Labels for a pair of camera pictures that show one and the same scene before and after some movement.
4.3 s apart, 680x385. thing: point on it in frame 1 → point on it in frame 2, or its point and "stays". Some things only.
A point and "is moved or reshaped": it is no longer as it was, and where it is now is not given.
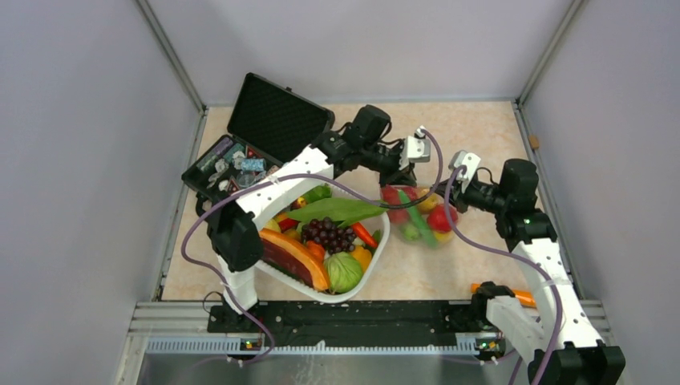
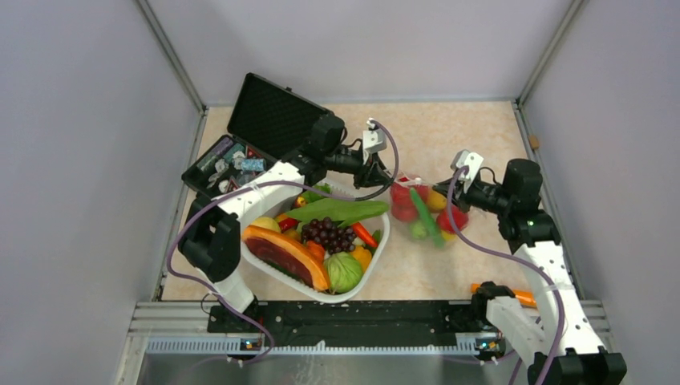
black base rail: (354, 322) stays
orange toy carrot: (525, 297) stays
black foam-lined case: (269, 124) stays
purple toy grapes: (325, 230) stays
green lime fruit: (411, 232) is moved or reshaped
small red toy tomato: (441, 217) is moved or reshaped
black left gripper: (399, 173) → (371, 172)
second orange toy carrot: (359, 231) stays
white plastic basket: (325, 245) stays
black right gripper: (459, 192) stays
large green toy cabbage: (343, 272) stays
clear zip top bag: (419, 216) is moved or reshaped
